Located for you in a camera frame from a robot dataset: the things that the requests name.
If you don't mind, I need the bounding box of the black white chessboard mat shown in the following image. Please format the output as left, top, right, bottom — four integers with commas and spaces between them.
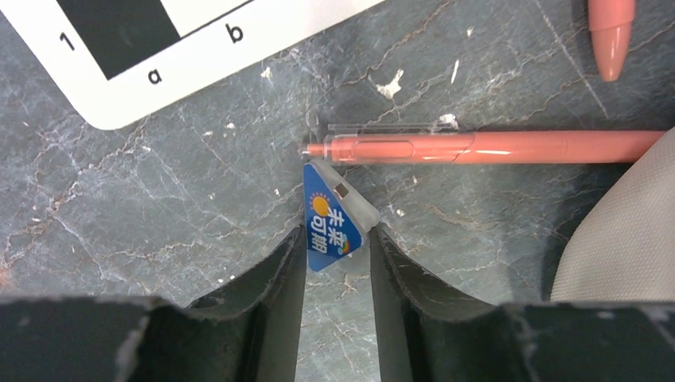
1, 1, 373, 131

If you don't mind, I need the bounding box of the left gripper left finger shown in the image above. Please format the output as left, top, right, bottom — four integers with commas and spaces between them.
1, 227, 306, 381

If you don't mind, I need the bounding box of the cream canvas backpack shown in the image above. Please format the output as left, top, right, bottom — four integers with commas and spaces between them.
550, 130, 674, 302

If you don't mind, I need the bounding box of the clear tape roll dispenser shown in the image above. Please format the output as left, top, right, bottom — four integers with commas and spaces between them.
302, 159, 380, 271

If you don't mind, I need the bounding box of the pink pen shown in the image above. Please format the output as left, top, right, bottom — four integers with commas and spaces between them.
299, 123, 665, 166
587, 0, 636, 82

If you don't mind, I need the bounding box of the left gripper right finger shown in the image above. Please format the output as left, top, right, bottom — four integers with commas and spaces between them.
369, 227, 674, 381

